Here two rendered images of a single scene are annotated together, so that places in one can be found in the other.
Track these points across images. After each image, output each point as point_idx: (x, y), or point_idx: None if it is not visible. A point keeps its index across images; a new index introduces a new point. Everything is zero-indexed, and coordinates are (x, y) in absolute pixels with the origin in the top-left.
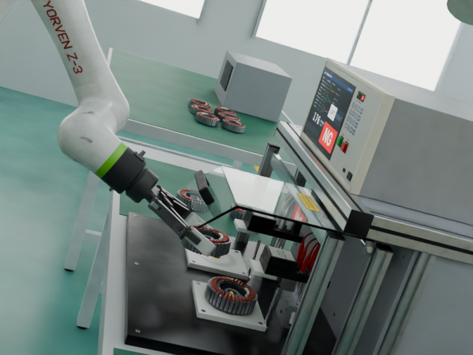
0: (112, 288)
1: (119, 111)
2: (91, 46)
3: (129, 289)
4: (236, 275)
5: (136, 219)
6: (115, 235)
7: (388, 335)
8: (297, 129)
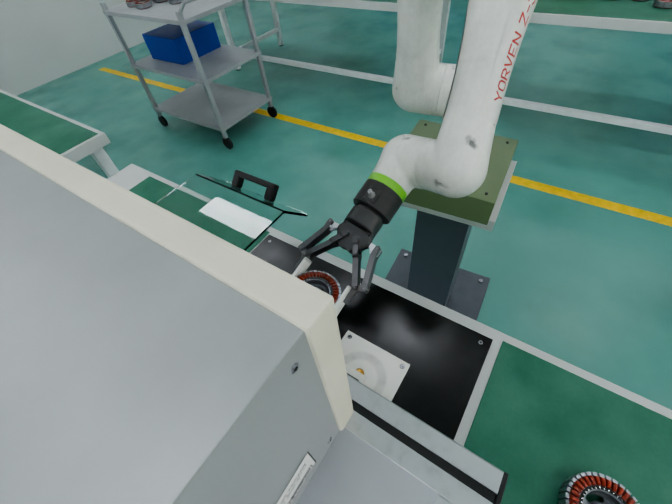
0: (336, 260)
1: (425, 160)
2: (458, 73)
3: (318, 258)
4: None
5: (468, 338)
6: (437, 308)
7: None
8: (416, 468)
